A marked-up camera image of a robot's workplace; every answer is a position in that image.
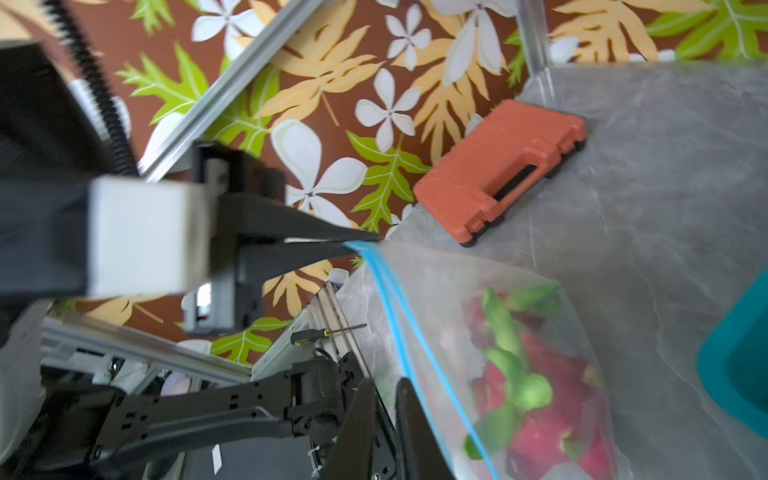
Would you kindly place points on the teal plastic basket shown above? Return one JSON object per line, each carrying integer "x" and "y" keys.
{"x": 732, "y": 362}

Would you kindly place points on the red plastic tool case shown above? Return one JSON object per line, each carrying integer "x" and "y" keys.
{"x": 506, "y": 155}

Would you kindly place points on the dragon fruit bag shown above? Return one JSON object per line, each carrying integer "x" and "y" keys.
{"x": 537, "y": 405}

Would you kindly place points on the black handled screwdriver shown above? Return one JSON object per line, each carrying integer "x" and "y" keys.
{"x": 308, "y": 336}

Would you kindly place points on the clear zip-top bag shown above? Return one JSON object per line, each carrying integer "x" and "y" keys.
{"x": 423, "y": 295}

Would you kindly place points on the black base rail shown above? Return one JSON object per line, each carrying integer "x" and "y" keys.
{"x": 89, "y": 431}

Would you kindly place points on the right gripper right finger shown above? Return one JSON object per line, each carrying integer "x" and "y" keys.
{"x": 417, "y": 453}

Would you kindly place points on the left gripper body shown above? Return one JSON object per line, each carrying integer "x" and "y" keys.
{"x": 232, "y": 299}

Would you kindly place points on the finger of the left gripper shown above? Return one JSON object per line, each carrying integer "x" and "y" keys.
{"x": 257, "y": 263}
{"x": 251, "y": 217}

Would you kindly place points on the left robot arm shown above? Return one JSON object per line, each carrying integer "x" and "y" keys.
{"x": 80, "y": 217}

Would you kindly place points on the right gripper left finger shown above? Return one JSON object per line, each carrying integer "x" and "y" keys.
{"x": 365, "y": 445}

